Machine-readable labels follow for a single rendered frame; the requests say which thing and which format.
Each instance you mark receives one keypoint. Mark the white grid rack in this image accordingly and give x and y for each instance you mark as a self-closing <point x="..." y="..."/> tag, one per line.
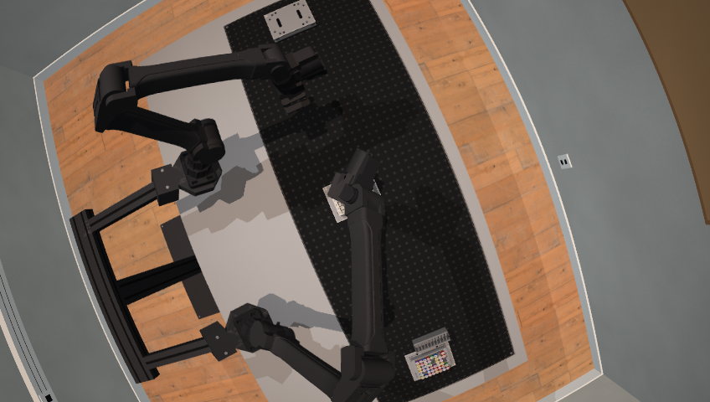
<point x="340" y="209"/>

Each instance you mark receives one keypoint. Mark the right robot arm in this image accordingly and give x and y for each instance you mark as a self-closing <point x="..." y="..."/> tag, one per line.
<point x="365" y="211"/>

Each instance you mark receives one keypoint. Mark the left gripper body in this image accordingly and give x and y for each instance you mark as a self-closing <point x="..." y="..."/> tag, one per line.
<point x="287" y="98"/>

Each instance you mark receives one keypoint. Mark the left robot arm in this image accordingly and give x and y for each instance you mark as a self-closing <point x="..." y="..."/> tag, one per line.
<point x="204" y="146"/>

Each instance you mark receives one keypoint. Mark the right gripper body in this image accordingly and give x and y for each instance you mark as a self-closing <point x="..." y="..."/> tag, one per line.
<point x="331" y="192"/>

